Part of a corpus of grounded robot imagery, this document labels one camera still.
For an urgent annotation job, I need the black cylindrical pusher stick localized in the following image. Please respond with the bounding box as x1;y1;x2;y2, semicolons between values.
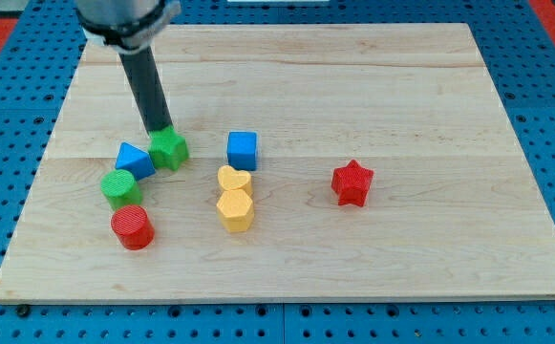
119;47;173;133

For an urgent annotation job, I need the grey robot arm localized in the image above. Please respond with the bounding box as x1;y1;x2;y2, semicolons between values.
75;0;181;133

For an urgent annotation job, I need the green star block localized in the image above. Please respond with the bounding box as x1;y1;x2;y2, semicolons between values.
148;125;189;171

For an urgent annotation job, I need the yellow hexagon block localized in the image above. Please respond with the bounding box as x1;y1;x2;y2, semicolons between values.
216;189;255;233

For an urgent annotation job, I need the red star block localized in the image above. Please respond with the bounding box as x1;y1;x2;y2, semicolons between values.
331;160;374;207

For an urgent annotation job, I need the blue triangle block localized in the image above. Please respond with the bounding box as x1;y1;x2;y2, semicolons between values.
115;142;156;181

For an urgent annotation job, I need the green cylinder block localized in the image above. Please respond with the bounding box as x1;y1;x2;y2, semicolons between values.
100;169;142;211

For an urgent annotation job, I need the blue cube block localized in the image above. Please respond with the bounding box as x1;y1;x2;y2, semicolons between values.
226;131;257;171

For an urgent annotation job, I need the yellow heart block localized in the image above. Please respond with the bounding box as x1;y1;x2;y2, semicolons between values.
217;165;253;196

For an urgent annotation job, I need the red cylinder block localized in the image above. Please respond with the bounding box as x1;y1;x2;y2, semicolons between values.
110;204;155;250

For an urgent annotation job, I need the wooden board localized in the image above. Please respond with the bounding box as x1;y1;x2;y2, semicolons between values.
0;23;555;305

